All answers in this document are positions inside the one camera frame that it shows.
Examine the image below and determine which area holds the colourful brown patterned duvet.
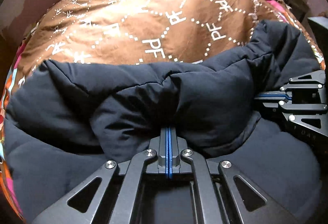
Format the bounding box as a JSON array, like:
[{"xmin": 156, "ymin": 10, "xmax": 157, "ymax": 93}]
[{"xmin": 2, "ymin": 0, "xmax": 320, "ymax": 221}]

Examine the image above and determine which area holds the dark navy padded jacket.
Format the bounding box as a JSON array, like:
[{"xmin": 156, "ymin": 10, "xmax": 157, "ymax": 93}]
[{"xmin": 4, "ymin": 21, "xmax": 323, "ymax": 222}]

